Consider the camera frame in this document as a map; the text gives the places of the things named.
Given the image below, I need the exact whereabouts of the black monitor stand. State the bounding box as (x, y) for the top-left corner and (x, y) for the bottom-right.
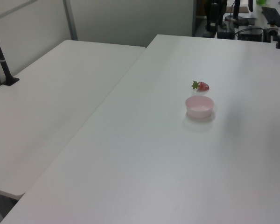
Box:
(224, 0), (256, 27)

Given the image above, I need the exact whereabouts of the pink plastic bowl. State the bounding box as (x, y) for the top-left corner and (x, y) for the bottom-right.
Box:
(185, 95), (215, 119)

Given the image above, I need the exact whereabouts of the grey metal partition post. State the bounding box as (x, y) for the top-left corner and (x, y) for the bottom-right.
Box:
(62, 0), (78, 41)

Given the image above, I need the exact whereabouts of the black computer keyboard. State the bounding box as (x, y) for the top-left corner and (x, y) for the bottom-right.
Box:
(261, 6), (280, 27)

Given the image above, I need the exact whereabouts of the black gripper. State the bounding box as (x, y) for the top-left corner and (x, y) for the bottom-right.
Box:
(204, 1), (226, 32)

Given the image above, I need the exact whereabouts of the white side table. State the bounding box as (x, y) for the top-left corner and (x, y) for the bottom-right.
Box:
(0, 40), (147, 200)

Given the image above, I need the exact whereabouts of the black electronics box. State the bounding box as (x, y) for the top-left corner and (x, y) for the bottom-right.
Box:
(238, 27), (265, 42)

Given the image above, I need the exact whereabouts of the red strawberry with green leaves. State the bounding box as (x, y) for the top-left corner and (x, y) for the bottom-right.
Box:
(191, 80), (210, 91)

